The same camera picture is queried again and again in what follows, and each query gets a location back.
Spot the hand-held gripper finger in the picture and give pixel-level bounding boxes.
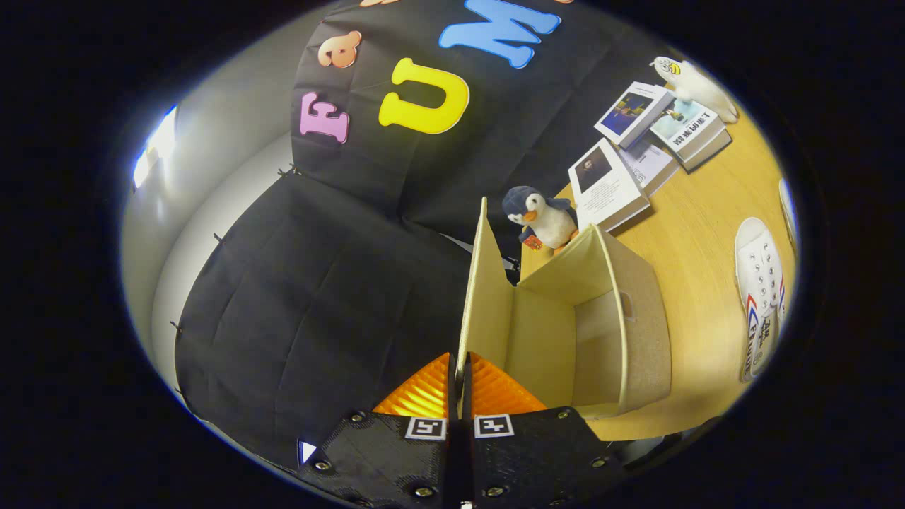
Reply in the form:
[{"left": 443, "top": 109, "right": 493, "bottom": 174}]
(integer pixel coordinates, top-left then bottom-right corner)
[
  {"left": 461, "top": 352, "right": 626, "bottom": 509},
  {"left": 293, "top": 352, "right": 457, "bottom": 509}
]

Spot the beige fabric storage box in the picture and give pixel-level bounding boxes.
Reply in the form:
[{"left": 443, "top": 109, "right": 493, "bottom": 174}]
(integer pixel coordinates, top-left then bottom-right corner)
[{"left": 456, "top": 197, "right": 672, "bottom": 421}]

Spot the white canvas shoe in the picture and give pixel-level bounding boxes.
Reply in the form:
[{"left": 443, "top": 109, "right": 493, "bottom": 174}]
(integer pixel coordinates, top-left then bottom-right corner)
[
  {"left": 778, "top": 178, "right": 800, "bottom": 248},
  {"left": 734, "top": 216, "right": 786, "bottom": 382}
]

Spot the penguin plush toy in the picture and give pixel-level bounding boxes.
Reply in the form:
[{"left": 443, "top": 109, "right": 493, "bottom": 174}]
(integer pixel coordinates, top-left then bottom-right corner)
[{"left": 502, "top": 185, "right": 580, "bottom": 255}]

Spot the grey cover thin book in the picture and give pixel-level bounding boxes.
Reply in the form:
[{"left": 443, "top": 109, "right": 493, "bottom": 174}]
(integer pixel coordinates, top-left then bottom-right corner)
[{"left": 622, "top": 138, "right": 679, "bottom": 197}]

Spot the blue photo cover book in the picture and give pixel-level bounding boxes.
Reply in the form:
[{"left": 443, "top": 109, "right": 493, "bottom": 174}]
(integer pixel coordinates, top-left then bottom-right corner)
[{"left": 594, "top": 81, "right": 676, "bottom": 149}]

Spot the thick white book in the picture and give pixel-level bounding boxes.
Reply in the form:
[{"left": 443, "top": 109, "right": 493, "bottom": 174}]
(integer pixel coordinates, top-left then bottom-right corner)
[{"left": 682, "top": 129, "right": 733, "bottom": 172}]

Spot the white duck plush toy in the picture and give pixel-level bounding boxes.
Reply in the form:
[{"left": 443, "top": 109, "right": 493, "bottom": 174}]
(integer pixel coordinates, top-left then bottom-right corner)
[{"left": 650, "top": 56, "right": 739, "bottom": 124}]

